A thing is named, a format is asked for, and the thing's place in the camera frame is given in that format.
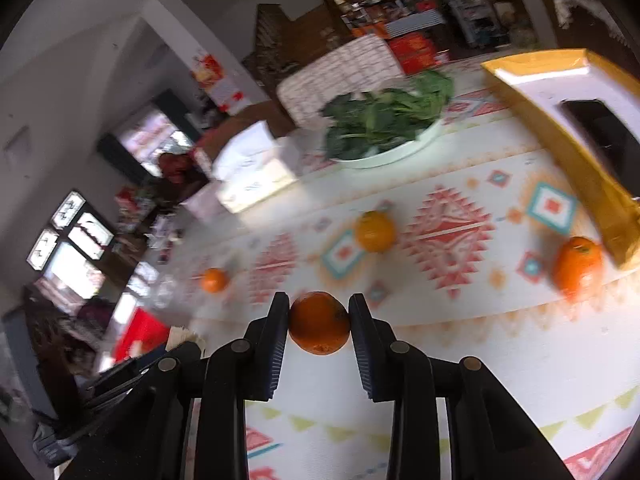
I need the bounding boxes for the yellowish small orange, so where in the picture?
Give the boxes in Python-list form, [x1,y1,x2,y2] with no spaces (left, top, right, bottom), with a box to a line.
[355,211,397,253]

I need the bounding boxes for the pale cut sugarcane piece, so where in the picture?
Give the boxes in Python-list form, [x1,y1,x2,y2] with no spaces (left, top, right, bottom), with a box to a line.
[165,326,206,356]

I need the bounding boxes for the white plate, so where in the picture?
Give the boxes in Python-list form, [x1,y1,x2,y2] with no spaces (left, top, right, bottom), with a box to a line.
[327,115,445,170]

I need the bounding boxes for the green leafy vegetables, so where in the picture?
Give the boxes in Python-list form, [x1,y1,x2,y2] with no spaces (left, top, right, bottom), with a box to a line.
[320,70,455,161]

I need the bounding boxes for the yellow gift box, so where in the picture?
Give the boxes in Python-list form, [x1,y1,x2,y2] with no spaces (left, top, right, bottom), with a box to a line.
[481,48,640,268]

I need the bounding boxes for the white cardboard box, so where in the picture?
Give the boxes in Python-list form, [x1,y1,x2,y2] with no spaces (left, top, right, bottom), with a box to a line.
[212,120,301,213]

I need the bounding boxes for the large red box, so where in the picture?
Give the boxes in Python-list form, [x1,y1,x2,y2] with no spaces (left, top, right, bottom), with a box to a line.
[114,308,171,363]

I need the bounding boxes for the red flower bouquet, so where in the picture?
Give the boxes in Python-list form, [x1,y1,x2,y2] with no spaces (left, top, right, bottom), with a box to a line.
[157,151,201,186]

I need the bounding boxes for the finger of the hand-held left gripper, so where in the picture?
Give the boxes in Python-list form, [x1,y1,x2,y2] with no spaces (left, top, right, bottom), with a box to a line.
[87,355,168,403]

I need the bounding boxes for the red carton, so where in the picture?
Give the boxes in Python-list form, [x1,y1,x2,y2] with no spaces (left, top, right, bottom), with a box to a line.
[387,30,451,76]

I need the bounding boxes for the metal storage rack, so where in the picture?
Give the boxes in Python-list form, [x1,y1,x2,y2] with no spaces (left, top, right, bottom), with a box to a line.
[447,0,506,48]

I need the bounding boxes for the patterned chair cushion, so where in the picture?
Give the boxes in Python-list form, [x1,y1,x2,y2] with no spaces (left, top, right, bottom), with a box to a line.
[276,35,406,128]

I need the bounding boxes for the red and white wall calendar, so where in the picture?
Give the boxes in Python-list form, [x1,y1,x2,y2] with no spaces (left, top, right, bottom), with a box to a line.
[191,52,246,113]

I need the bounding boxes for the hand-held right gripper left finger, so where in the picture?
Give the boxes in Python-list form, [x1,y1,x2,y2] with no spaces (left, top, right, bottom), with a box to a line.
[60,290,291,480]

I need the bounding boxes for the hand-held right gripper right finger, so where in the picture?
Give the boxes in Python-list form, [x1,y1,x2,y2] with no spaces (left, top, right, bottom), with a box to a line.
[348,292,576,480]

